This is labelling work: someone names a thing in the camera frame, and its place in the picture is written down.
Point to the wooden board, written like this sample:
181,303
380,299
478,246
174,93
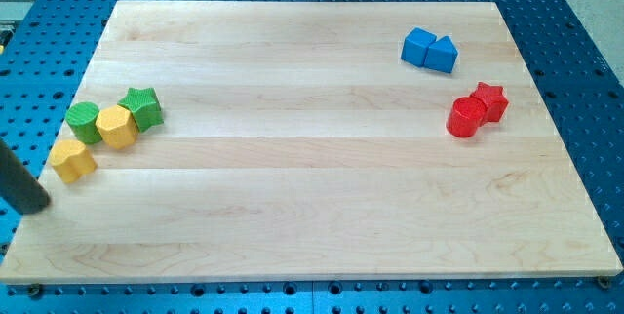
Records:
297,145

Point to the blue cube block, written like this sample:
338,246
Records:
416,45

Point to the blue triangular block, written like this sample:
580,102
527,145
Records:
441,55

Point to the red cylinder block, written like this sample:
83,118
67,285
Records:
466,117

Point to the green star block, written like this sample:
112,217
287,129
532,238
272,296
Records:
144,107

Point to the red star block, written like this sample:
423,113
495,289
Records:
494,100

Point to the yellow hexagon block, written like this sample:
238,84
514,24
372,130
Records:
117,127

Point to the green cylinder block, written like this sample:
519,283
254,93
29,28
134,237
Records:
81,118

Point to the yellow heart block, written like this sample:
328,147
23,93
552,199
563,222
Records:
71,159

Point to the blue perforated table plate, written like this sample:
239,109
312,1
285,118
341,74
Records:
50,51

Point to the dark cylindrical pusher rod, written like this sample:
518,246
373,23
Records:
20,189

